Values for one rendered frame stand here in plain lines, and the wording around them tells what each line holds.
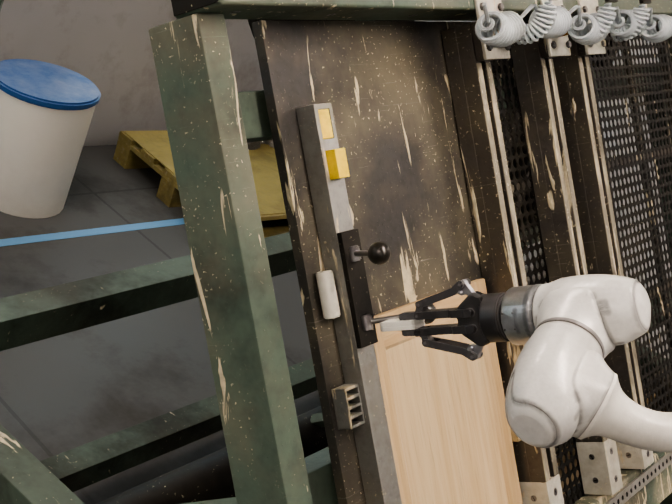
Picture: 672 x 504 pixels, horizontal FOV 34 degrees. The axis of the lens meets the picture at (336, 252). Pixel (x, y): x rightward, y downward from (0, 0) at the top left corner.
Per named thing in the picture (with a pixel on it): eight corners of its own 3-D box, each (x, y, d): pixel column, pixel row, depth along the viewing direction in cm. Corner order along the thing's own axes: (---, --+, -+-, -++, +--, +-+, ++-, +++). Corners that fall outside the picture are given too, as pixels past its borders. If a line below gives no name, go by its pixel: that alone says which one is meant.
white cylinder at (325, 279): (311, 273, 188) (320, 319, 189) (325, 272, 187) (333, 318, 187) (322, 270, 191) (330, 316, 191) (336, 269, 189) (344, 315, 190)
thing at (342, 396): (337, 429, 190) (351, 429, 188) (330, 389, 189) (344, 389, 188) (351, 423, 193) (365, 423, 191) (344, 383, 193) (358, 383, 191)
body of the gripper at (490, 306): (495, 293, 165) (442, 298, 171) (504, 349, 166) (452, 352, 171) (519, 284, 171) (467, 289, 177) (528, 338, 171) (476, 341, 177)
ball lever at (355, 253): (343, 266, 190) (375, 267, 178) (339, 244, 190) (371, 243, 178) (363, 262, 192) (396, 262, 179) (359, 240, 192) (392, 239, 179)
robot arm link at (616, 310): (544, 263, 166) (514, 321, 157) (644, 253, 156) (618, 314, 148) (570, 318, 170) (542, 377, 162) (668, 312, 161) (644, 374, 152)
